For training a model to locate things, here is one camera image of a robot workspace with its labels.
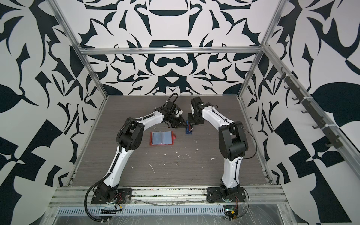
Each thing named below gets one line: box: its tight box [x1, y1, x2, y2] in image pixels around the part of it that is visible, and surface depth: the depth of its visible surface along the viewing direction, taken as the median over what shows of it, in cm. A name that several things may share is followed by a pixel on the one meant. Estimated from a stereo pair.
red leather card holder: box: [149, 130, 177, 146], surface depth 96 cm
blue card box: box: [185, 120, 194, 135], surface depth 101 cm
